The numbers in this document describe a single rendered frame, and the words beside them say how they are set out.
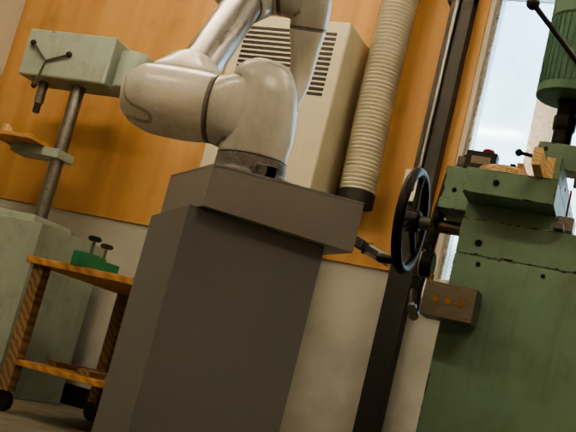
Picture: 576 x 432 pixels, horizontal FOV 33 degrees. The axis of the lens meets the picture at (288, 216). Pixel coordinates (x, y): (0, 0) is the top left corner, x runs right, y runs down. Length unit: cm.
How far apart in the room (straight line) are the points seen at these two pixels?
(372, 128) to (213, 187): 212
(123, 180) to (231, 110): 254
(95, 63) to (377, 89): 123
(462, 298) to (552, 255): 24
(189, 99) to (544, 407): 103
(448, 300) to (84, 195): 273
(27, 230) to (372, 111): 148
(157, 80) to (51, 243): 203
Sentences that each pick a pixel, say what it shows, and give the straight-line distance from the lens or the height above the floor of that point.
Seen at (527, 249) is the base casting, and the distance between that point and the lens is 230.
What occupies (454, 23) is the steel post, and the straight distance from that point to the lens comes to 413.
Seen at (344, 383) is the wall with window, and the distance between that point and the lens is 393.
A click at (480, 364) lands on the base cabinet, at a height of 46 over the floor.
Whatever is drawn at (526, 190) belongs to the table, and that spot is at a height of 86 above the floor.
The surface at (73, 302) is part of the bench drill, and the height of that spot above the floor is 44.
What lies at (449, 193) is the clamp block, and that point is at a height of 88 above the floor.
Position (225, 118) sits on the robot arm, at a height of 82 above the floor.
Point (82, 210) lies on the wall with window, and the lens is 463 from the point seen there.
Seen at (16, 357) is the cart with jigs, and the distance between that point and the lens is 340.
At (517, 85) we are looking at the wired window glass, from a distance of 414.
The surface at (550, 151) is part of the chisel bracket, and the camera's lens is 255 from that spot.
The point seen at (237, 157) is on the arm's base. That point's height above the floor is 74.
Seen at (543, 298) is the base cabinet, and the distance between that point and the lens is 228.
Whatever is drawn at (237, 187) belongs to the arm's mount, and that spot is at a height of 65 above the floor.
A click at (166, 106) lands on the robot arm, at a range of 209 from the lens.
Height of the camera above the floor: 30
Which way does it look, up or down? 10 degrees up
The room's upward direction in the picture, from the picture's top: 14 degrees clockwise
